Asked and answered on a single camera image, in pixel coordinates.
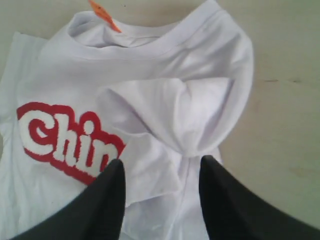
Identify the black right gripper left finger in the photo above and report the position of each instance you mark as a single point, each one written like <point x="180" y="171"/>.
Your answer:
<point x="96" y="214"/>

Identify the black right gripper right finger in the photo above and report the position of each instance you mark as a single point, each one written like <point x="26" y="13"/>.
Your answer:
<point x="233" y="212"/>

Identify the white t-shirt with red logo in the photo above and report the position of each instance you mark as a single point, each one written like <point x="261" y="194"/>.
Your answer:
<point x="158" y="98"/>

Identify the orange shirt neck tag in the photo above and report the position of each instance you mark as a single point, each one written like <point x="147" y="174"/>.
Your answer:
<point x="104" y="15"/>

